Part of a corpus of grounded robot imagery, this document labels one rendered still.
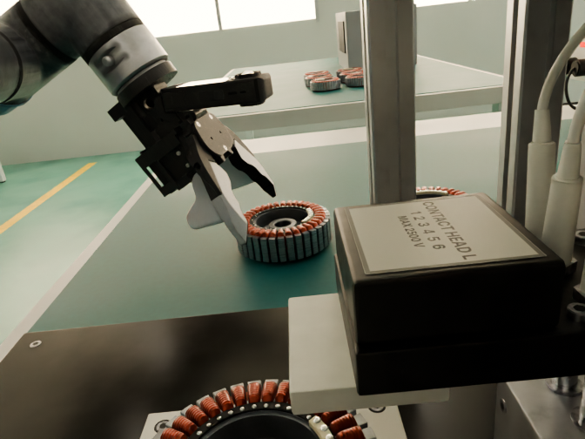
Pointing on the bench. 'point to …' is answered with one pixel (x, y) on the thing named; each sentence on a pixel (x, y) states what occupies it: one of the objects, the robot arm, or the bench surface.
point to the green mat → (472, 158)
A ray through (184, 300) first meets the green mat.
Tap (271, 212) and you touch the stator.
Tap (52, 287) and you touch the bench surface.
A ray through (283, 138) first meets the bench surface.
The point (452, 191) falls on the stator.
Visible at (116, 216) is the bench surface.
